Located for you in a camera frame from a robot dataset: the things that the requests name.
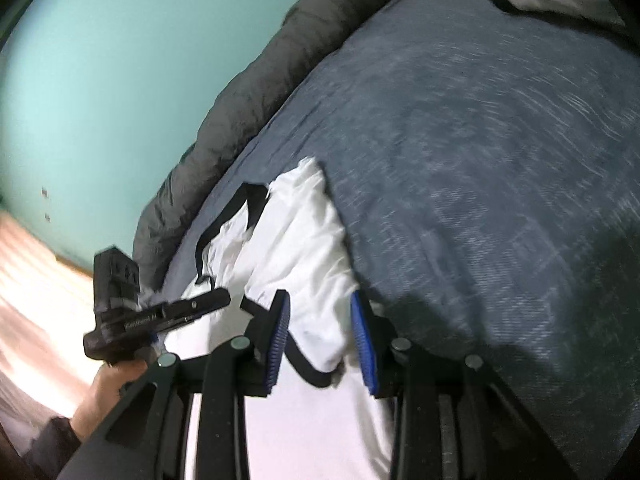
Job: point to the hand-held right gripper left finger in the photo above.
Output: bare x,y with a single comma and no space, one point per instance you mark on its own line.
277,345

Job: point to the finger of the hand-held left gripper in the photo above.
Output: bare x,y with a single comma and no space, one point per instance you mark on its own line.
200,302

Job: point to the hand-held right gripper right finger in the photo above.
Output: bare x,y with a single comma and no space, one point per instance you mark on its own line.
362,345

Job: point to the white shirt with black trim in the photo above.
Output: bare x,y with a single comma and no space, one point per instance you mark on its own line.
310,240

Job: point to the person's left hand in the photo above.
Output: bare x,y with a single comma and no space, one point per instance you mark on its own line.
100,395

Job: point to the blue bed cover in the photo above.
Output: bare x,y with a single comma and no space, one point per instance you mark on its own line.
475,160

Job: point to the grey rolled duvet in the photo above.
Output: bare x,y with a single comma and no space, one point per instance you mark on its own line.
250,90

